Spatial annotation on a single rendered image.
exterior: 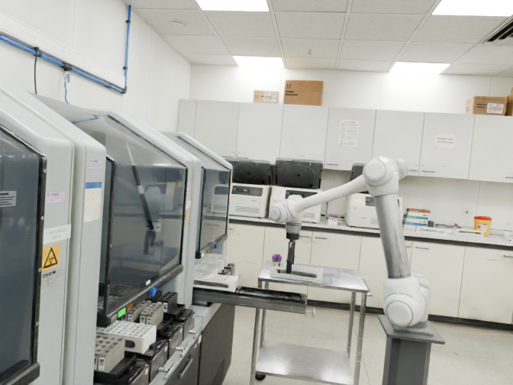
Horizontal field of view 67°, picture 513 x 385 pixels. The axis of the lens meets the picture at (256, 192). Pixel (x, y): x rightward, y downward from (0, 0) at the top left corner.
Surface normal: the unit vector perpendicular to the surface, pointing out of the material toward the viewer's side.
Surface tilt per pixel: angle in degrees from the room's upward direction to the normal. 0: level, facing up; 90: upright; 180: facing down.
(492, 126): 90
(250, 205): 90
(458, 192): 90
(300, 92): 90
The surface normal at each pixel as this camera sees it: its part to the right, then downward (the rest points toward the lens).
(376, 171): -0.54, -0.11
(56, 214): 0.99, 0.08
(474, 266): -0.14, 0.04
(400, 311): -0.51, 0.11
